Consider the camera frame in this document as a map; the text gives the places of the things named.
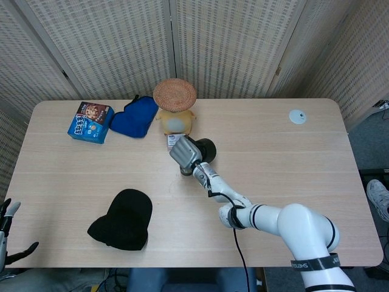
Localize woven folding screen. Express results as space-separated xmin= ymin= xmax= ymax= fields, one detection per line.
xmin=0 ymin=0 xmax=389 ymax=210

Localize floor cables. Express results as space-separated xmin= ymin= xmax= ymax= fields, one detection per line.
xmin=91 ymin=267 xmax=130 ymax=292

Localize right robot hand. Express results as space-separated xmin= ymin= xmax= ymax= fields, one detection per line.
xmin=168 ymin=136 xmax=204 ymax=171

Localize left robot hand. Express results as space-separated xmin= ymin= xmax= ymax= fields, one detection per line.
xmin=0 ymin=198 xmax=40 ymax=271

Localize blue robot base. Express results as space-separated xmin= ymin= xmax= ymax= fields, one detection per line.
xmin=126 ymin=267 xmax=258 ymax=292

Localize black teapot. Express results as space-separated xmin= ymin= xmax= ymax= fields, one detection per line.
xmin=188 ymin=137 xmax=217 ymax=164

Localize black knit hat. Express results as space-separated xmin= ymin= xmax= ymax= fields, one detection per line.
xmin=87 ymin=188 xmax=153 ymax=251

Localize grey fabric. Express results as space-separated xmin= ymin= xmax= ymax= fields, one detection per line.
xmin=13 ymin=267 xmax=110 ymax=292

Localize white round cable grommet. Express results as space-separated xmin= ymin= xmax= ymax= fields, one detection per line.
xmin=288 ymin=109 xmax=308 ymax=125

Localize white sneaker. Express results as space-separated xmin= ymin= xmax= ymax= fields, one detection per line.
xmin=366 ymin=178 xmax=389 ymax=223

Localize woven straw hat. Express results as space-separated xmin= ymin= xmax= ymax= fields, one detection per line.
xmin=153 ymin=78 xmax=198 ymax=113

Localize black floor stand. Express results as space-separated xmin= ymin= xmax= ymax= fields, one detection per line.
xmin=358 ymin=168 xmax=389 ymax=183

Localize blue cookie box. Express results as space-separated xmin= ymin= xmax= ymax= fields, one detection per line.
xmin=67 ymin=101 xmax=115 ymax=145

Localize yellow plush toy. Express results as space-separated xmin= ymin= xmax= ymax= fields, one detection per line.
xmin=156 ymin=108 xmax=198 ymax=136

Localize small purple tissue pack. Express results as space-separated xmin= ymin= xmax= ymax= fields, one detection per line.
xmin=167 ymin=133 xmax=187 ymax=151

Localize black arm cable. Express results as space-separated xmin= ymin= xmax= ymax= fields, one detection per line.
xmin=194 ymin=162 xmax=255 ymax=292

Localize blue cloth pouch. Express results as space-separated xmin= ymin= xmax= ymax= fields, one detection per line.
xmin=109 ymin=94 xmax=159 ymax=140

